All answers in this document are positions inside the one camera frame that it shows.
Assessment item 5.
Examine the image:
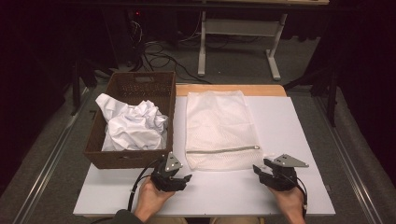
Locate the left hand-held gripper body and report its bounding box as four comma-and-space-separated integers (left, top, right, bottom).
150, 151, 188, 192

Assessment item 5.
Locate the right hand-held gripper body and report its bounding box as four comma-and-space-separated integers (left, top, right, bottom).
262, 153, 310, 192

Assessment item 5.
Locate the brown woven basket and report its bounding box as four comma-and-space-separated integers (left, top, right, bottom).
83, 71, 177, 170

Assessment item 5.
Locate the white shirt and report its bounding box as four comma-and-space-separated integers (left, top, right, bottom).
94, 92, 169, 152

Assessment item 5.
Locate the white mesh laundry bag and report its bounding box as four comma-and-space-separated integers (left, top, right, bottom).
184, 90, 265, 172

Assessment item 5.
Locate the person's left hand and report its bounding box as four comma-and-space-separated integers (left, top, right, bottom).
134, 176, 176, 222

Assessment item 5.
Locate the person's right hand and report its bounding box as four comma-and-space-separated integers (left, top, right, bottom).
268, 186, 307, 220

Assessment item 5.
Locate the white table board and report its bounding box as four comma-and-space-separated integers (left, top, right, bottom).
73, 95, 336, 217

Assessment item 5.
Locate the black stand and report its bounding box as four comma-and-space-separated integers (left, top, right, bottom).
69, 59, 97, 117
283, 66, 340, 128

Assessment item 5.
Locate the white-framed background desk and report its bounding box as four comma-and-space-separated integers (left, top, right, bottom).
197, 0, 331, 81

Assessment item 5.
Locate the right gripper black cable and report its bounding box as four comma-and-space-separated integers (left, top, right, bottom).
292, 176, 309, 218

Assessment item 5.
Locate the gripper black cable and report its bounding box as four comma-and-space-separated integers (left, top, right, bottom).
126, 158, 166, 213
292, 176, 309, 218

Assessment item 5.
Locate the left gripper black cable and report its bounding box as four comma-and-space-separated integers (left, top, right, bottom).
126, 158, 166, 213

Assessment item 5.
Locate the metal floor rail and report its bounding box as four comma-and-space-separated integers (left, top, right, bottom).
314, 96, 386, 224
12, 90, 92, 224

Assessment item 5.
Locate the long black floor cable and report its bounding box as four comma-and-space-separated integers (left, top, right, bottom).
143, 50, 213, 85

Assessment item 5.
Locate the bundle of hanging cables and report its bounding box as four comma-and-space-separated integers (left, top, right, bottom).
127, 18, 149, 73

